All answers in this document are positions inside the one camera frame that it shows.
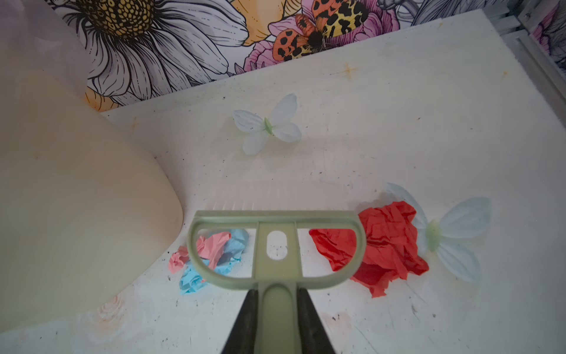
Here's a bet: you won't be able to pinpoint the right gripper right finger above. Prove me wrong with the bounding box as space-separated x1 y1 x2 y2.
297 289 335 354

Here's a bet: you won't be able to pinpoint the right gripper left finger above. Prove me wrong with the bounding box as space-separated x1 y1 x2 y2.
221 289 259 354

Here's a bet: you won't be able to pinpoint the green hand brush white bristles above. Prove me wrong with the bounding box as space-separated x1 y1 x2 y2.
186 181 368 354

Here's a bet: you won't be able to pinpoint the blue paper scrap near bin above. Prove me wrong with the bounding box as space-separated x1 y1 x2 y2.
179 230 249 294

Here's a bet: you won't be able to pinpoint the red paper scrap back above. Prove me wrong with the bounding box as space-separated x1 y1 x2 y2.
309 201 429 298

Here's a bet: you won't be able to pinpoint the white fabric butterfly front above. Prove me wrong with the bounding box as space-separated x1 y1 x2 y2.
385 183 492 283

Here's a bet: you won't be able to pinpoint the white fabric butterfly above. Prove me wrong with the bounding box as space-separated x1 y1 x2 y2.
385 183 492 283
232 94 302 156

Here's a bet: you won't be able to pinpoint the cream bin with plastic bag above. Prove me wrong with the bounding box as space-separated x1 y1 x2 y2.
1 1 184 332

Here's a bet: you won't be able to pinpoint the white fabric butterfly back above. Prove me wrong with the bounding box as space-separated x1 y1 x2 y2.
232 94 302 156

